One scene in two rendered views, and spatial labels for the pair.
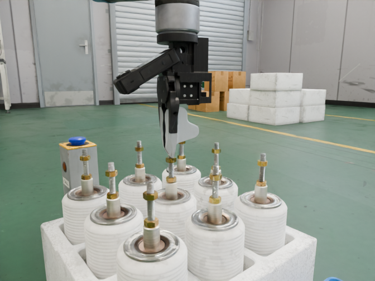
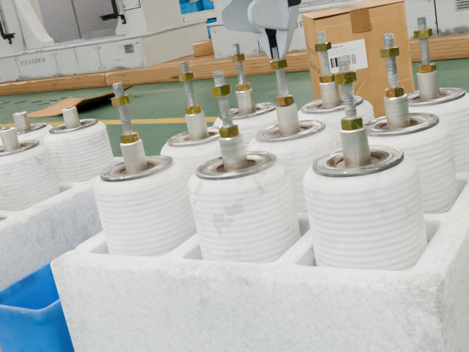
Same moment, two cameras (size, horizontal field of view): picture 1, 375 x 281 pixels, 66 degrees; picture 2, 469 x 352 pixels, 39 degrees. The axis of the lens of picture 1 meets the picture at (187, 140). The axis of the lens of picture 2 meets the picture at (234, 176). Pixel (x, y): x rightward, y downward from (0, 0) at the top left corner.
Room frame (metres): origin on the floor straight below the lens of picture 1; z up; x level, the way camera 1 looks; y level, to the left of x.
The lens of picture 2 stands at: (1.16, -0.25, 0.41)
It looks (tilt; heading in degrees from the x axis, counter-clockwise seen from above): 15 degrees down; 162
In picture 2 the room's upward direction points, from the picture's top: 11 degrees counter-clockwise
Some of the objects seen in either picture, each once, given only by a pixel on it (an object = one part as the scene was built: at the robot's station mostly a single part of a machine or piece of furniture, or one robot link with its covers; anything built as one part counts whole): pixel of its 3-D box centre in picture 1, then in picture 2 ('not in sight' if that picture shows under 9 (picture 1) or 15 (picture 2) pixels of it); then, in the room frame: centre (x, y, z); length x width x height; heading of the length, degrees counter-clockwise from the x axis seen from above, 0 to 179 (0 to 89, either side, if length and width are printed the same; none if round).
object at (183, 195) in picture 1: (171, 196); (290, 131); (0.52, 0.03, 0.25); 0.08 x 0.08 x 0.01
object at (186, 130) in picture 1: (182, 132); (245, 17); (0.50, 0.01, 0.38); 0.06 x 0.03 x 0.09; 109
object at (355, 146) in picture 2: (181, 164); (355, 147); (0.68, 0.01, 0.26); 0.02 x 0.02 x 0.03
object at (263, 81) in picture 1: (275, 81); not in sight; (3.24, -0.97, 0.45); 0.39 x 0.39 x 0.18; 30
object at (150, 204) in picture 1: (150, 209); (240, 73); (0.35, 0.05, 0.30); 0.01 x 0.01 x 0.08
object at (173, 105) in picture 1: (171, 107); not in sight; (0.49, 0.03, 0.42); 0.05 x 0.02 x 0.09; 19
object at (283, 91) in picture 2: (171, 170); (282, 83); (0.52, 0.03, 0.30); 0.01 x 0.01 x 0.08
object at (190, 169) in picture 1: (181, 169); (357, 161); (0.68, 0.01, 0.25); 0.08 x 0.08 x 0.01
